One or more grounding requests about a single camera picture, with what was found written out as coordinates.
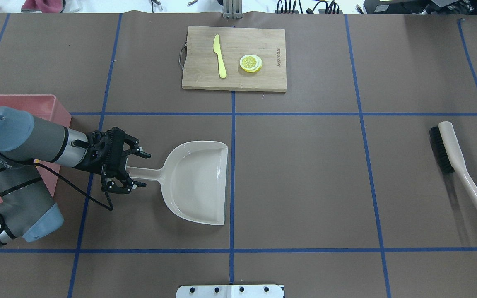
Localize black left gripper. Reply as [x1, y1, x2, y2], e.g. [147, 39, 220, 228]
[73, 127, 152, 195]

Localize beige plastic dustpan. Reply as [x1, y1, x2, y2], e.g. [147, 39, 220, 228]
[127, 141, 229, 225]

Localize beige hand brush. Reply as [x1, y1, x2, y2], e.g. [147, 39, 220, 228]
[429, 121, 477, 211]

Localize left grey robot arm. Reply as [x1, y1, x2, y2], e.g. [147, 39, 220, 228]
[0, 107, 151, 248]

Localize pink plastic bin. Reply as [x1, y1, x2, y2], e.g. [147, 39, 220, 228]
[0, 94, 72, 150]

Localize bamboo cutting board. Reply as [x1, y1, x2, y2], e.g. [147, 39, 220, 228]
[181, 25, 287, 93]

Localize yellow plastic toy knife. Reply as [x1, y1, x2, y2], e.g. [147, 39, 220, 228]
[212, 34, 227, 79]

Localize toy lemon slice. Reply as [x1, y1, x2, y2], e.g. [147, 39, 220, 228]
[240, 54, 263, 73]

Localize pink cloth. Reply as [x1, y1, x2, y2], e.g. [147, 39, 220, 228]
[21, 0, 66, 13]

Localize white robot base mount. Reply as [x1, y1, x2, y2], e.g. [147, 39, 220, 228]
[176, 284, 285, 298]

